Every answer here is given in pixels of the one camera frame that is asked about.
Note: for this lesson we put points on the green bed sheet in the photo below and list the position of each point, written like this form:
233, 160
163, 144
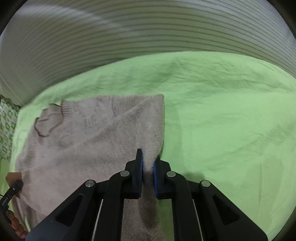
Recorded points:
228, 118

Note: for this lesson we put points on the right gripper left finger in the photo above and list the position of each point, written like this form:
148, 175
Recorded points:
133, 188

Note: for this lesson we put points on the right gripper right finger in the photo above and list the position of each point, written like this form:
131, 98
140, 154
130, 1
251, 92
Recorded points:
161, 185

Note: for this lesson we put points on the white striped bolster pillow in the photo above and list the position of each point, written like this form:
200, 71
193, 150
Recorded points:
45, 42

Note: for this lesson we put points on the beige knit sweater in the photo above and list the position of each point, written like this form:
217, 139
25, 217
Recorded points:
93, 139

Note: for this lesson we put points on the green patterned small pillow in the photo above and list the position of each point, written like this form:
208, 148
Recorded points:
9, 114

